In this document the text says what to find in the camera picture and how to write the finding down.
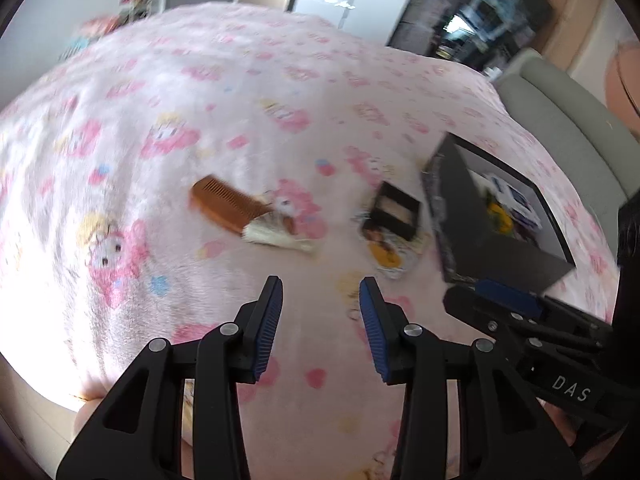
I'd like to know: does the black framed mirror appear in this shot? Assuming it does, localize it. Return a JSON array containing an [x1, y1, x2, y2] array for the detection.
[[362, 181, 424, 242]]

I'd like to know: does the yellow green snack packet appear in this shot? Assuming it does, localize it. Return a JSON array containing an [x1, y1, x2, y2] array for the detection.
[[486, 202, 517, 234]]

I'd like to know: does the beige printed card packet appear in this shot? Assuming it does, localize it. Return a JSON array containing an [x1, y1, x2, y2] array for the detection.
[[364, 225, 427, 282]]

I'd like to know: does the black shoe box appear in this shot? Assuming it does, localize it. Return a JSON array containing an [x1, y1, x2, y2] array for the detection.
[[421, 132, 577, 292]]

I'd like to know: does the grey padded headboard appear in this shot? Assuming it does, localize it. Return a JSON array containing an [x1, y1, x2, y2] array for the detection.
[[494, 52, 640, 207]]

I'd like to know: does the glass door wardrobe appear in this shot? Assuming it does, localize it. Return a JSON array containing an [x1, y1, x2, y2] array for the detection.
[[386, 0, 557, 69]]

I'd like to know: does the wooden comb with tassel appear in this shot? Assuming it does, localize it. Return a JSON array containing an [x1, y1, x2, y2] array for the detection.
[[189, 174, 319, 257]]

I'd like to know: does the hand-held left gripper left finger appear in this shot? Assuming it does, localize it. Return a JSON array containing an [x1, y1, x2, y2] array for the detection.
[[56, 275, 284, 480]]

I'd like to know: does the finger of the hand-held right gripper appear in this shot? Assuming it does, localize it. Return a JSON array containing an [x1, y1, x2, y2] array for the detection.
[[472, 278, 615, 342], [442, 285, 607, 357]]

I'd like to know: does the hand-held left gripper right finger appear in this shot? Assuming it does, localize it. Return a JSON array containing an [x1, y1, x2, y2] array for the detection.
[[359, 276, 576, 480]]

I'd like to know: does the white blue wet wipes pack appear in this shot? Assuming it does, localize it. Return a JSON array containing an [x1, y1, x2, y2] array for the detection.
[[486, 172, 544, 229]]

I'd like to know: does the pile of pink toys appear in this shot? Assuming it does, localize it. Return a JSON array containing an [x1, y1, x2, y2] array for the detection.
[[61, 14, 127, 59]]

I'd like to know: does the pink printed blanket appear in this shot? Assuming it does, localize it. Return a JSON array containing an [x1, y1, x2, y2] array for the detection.
[[0, 1, 622, 480]]

